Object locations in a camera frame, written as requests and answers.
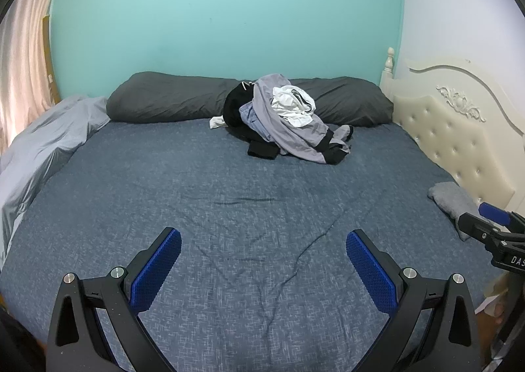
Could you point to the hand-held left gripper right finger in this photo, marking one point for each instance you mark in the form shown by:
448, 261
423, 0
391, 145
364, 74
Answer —
369, 269

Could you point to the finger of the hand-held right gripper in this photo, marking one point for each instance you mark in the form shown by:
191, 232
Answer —
480, 226
494, 212

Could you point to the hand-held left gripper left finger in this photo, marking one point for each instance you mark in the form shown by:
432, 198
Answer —
158, 265

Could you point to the white polo shirt black trim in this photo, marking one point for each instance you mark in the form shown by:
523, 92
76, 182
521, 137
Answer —
293, 105

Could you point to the grey folded cloth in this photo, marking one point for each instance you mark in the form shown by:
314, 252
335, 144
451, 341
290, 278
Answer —
453, 199

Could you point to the blue patterned bed sheet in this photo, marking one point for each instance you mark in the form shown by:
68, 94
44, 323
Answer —
229, 240

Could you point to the cream tufted headboard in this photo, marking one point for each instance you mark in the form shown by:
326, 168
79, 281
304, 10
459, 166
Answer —
455, 138

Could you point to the small cream cloth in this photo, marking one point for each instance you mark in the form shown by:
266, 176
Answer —
217, 122

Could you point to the grey jacket black trim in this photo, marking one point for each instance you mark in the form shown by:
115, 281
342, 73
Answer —
283, 134

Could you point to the light grey duvet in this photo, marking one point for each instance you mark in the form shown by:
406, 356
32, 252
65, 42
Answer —
45, 142

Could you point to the dark grey long pillow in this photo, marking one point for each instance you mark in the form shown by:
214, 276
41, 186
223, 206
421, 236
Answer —
164, 97

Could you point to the light blue shirt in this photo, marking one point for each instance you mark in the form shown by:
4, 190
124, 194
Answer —
250, 117

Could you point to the black garment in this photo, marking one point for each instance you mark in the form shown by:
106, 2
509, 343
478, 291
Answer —
236, 109

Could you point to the pink curtain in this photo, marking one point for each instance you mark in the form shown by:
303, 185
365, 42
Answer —
20, 68

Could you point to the wooden window frame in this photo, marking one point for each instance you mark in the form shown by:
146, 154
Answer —
48, 56

